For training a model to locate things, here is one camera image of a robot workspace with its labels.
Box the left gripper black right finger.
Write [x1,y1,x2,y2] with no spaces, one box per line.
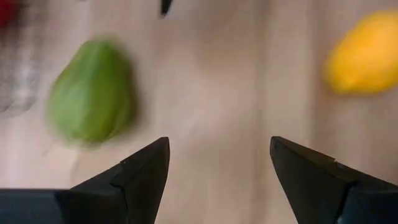
[269,136,398,224]

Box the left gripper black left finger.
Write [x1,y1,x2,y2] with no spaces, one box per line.
[0,136,171,224]

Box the light green chayote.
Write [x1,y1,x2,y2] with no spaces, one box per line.
[46,37,137,147]

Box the yellow lemon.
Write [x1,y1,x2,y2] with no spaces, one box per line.
[323,9,398,96]

